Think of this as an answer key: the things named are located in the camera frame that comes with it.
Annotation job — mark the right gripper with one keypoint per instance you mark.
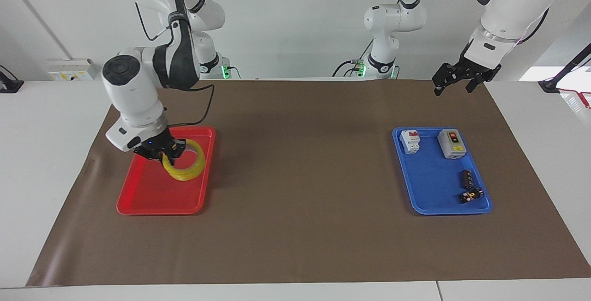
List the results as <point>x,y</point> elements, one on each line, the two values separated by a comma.
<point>153,146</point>

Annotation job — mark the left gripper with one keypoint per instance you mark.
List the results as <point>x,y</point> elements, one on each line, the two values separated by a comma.
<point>480,70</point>

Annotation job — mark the yellow tape roll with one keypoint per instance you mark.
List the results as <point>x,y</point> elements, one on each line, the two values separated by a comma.
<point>185,176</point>

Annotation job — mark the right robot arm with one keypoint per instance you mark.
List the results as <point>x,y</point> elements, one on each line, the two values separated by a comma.
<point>133,93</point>

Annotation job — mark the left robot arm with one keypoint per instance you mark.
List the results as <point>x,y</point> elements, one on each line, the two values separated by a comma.
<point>392,19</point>

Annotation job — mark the red plastic tray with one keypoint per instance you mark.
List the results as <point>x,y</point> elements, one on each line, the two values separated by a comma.
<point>157,195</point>

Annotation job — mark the white circuit breaker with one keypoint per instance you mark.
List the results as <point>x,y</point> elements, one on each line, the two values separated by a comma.
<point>410,141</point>

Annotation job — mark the blue plastic tray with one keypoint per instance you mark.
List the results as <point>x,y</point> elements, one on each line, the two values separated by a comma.
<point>436,181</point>

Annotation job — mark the black stand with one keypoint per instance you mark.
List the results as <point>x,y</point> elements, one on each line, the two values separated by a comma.
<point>570,66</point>
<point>9,84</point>

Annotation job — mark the black connector with yellow label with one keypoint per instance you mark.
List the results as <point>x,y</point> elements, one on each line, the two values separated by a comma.
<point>471,195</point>

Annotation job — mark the grey switch box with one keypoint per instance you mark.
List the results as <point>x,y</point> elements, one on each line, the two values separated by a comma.
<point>450,145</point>

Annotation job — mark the white wall socket box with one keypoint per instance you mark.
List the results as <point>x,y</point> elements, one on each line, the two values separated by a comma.
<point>71,70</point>

